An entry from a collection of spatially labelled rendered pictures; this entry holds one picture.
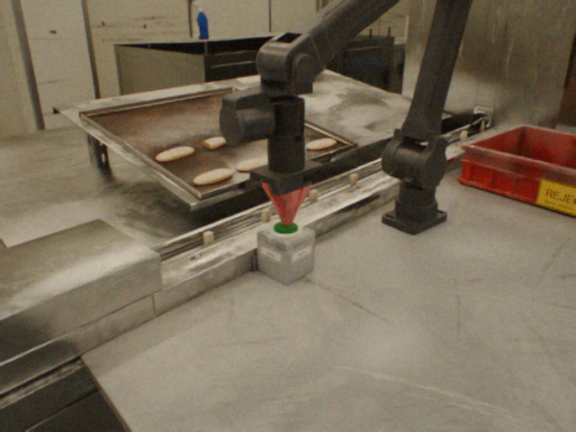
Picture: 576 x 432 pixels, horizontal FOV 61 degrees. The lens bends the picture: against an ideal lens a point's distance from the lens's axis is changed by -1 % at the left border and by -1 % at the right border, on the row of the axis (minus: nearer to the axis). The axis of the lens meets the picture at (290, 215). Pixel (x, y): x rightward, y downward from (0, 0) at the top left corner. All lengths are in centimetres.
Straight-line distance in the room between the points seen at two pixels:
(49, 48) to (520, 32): 349
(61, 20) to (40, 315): 383
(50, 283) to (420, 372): 48
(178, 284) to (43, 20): 371
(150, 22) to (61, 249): 442
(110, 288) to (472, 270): 58
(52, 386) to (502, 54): 146
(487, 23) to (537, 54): 18
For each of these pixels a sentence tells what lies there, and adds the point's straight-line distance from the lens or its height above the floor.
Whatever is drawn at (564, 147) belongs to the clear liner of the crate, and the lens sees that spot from 150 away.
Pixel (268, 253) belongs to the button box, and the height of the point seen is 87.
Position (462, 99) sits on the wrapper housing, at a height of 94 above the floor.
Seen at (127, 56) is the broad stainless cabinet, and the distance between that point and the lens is 359.
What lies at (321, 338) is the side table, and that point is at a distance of 70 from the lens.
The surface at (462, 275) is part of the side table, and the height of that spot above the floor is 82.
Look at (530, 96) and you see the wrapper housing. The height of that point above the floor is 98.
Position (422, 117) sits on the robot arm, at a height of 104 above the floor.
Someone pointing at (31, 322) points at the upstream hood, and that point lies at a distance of 67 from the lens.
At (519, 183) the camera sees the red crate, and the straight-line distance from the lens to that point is 124.
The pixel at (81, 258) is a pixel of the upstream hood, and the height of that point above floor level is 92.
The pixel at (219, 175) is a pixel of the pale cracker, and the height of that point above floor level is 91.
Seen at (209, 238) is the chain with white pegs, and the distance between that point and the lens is 88.
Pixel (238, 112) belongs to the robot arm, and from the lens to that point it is 68.
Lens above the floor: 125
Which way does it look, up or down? 24 degrees down
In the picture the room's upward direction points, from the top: straight up
